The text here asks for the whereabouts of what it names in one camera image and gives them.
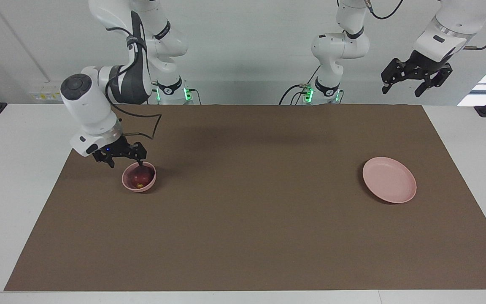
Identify white wall outlet box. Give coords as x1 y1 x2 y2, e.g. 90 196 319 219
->
29 81 68 102

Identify brown table mat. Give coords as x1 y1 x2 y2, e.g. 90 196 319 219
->
4 104 486 292

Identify black left base cables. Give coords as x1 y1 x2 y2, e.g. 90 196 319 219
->
279 63 321 105

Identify dark red apple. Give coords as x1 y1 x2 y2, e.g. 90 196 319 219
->
126 166 153 189

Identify pink plate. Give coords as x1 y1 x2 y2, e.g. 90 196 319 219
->
362 157 417 204

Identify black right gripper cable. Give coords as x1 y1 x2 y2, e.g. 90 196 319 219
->
105 26 162 141

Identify pink bowl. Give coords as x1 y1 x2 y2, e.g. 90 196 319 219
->
121 162 157 193

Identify black right base cables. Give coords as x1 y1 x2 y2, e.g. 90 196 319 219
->
150 82 202 105

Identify black base cables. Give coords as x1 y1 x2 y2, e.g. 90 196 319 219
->
279 63 321 105
150 82 202 105

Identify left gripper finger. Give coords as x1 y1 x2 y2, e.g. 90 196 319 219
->
381 58 411 95
414 63 454 98

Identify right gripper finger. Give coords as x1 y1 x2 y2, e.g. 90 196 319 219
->
92 151 115 169
130 142 148 169

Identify white wall cable duct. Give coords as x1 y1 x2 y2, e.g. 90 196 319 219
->
0 0 52 83

